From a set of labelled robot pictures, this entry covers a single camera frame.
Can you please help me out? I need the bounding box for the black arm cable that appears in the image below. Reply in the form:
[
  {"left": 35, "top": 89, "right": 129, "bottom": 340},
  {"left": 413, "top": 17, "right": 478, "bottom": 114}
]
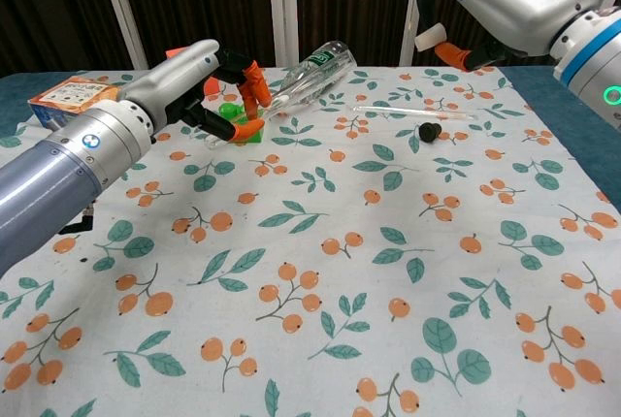
[{"left": 60, "top": 201, "right": 97, "bottom": 236}]

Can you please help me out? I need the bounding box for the clear glass test tube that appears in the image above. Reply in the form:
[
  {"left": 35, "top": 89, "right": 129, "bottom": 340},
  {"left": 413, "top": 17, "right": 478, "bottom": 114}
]
[{"left": 203, "top": 41, "right": 359, "bottom": 151}]

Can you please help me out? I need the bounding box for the floral print tablecloth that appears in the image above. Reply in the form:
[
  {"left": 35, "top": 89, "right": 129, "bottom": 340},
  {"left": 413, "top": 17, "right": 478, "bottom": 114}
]
[{"left": 0, "top": 66, "right": 621, "bottom": 417}]

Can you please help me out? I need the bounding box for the white rubber stopper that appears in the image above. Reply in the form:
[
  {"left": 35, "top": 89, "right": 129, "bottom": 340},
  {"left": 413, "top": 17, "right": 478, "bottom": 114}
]
[{"left": 414, "top": 23, "right": 448, "bottom": 52}]

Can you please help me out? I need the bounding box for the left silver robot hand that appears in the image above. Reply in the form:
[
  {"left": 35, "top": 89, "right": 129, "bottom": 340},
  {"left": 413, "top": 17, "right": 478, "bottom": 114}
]
[{"left": 118, "top": 38, "right": 274, "bottom": 143}]

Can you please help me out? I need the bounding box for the clear plastic water bottle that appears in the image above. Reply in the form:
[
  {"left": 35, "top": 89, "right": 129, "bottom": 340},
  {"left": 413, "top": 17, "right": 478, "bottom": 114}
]
[{"left": 270, "top": 41, "right": 352, "bottom": 113}]

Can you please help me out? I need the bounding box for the black rubber stopper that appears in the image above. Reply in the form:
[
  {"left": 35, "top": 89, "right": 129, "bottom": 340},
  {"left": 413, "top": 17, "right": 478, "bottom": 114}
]
[{"left": 418, "top": 121, "right": 442, "bottom": 144}]

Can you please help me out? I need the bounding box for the dark pleated curtain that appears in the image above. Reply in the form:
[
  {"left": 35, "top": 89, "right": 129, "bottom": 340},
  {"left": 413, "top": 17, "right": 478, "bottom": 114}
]
[{"left": 0, "top": 0, "right": 621, "bottom": 79}]

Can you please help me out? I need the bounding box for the blue snack box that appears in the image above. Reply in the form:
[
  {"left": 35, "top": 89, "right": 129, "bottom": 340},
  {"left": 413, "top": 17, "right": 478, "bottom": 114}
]
[{"left": 27, "top": 75, "right": 123, "bottom": 130}]

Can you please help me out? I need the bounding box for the thin glass pipette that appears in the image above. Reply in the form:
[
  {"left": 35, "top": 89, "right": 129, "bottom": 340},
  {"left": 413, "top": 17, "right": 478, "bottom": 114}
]
[{"left": 351, "top": 104, "right": 479, "bottom": 123}]

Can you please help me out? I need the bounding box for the orange foam cube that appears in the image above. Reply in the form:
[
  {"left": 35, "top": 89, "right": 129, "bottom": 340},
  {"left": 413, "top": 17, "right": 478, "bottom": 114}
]
[{"left": 165, "top": 47, "right": 222, "bottom": 101}]

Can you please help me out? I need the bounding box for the green toy building block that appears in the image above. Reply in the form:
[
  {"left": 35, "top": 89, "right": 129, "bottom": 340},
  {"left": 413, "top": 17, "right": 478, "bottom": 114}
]
[{"left": 216, "top": 101, "right": 268, "bottom": 145}]

